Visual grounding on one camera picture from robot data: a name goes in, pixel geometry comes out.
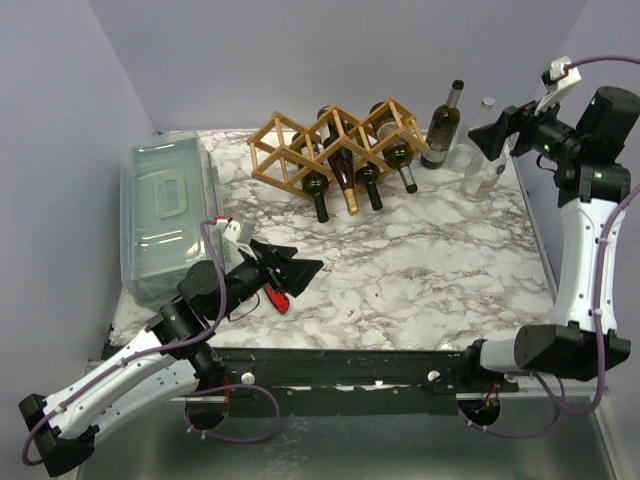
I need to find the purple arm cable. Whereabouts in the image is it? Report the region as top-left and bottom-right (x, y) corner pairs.
(20, 217), (281, 466)
(462, 54), (640, 439)

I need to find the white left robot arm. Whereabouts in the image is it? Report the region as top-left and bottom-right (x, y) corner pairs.
(19, 240), (324, 478)

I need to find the green wine bottle brown label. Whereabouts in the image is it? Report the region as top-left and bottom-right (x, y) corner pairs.
(420, 79), (464, 170)

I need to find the aluminium extrusion rail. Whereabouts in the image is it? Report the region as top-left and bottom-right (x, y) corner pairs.
(82, 360), (110, 382)

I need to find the green bottle silver foil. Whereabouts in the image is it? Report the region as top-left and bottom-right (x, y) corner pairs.
(371, 109), (418, 194)

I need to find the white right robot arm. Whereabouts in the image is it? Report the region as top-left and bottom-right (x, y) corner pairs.
(459, 86), (639, 392)

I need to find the clear tall bottle blue label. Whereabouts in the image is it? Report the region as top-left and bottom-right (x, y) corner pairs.
(460, 144), (510, 201)

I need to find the clear plastic storage box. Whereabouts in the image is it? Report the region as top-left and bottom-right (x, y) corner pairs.
(120, 131), (223, 311)

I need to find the dark bottle black neck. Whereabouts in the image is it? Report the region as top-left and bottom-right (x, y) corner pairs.
(355, 162), (383, 211)
(298, 142), (329, 223)

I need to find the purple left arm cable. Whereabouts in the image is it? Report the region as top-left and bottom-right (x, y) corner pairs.
(20, 217), (281, 466)

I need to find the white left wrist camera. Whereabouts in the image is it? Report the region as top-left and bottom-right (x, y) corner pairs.
(222, 218), (255, 253)

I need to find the wooden wine rack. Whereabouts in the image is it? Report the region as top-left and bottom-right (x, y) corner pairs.
(247, 97), (429, 198)

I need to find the clear squat glass bottle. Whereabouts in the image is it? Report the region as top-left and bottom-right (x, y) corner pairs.
(445, 96), (495, 173)

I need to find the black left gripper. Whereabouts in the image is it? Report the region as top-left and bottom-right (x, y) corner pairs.
(213, 238), (324, 321)

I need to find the red black utility knife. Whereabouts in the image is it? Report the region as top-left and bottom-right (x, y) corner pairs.
(263, 285), (290, 315)

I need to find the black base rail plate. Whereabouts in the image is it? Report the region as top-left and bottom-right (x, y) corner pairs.
(99, 344), (521, 417)

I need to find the red bottle gold foil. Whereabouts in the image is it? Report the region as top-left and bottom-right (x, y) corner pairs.
(319, 118), (359, 216)

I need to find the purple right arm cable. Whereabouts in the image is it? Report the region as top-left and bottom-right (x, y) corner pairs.
(462, 54), (640, 439)

